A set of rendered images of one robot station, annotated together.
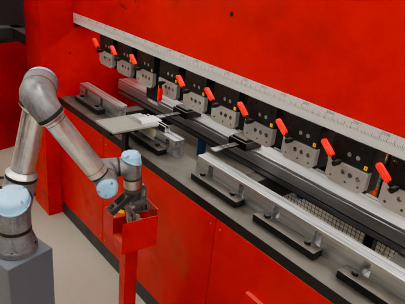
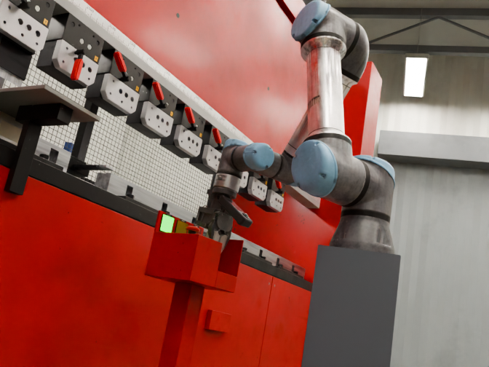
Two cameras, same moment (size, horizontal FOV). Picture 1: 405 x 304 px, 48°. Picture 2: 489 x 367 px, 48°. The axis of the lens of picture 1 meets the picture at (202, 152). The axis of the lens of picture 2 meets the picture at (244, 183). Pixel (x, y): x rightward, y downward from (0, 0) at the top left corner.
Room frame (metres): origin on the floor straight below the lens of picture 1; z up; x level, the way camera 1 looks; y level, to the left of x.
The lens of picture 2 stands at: (2.01, 1.77, 0.56)
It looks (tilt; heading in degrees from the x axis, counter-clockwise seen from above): 15 degrees up; 252
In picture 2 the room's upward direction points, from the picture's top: 10 degrees clockwise
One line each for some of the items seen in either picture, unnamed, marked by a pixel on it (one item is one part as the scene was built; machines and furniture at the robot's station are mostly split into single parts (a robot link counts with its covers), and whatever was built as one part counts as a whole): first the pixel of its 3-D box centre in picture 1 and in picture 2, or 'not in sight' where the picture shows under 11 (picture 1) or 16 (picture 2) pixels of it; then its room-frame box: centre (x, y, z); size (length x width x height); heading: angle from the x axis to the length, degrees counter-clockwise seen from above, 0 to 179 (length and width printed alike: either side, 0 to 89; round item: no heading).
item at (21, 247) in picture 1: (15, 236); (363, 235); (1.34, 0.64, 0.82); 0.15 x 0.15 x 0.10
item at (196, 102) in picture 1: (201, 91); (115, 84); (1.95, 0.03, 1.26); 0.15 x 0.09 x 0.17; 42
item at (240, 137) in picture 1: (234, 143); (81, 164); (1.99, -0.14, 1.01); 0.26 x 0.12 x 0.05; 132
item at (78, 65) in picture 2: (161, 90); (76, 64); (2.07, 0.23, 1.20); 0.04 x 0.02 x 0.10; 132
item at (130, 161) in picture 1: (131, 165); (233, 159); (1.58, 0.27, 1.04); 0.09 x 0.08 x 0.11; 106
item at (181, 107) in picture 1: (176, 112); not in sight; (2.33, 0.16, 1.01); 0.26 x 0.12 x 0.05; 132
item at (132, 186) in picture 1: (132, 182); (225, 184); (1.59, 0.27, 0.96); 0.08 x 0.08 x 0.05
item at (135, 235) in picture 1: (129, 219); (196, 251); (1.64, 0.28, 0.75); 0.20 x 0.16 x 0.18; 36
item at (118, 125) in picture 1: (127, 123); (35, 106); (2.13, 0.39, 1.00); 0.26 x 0.18 x 0.01; 132
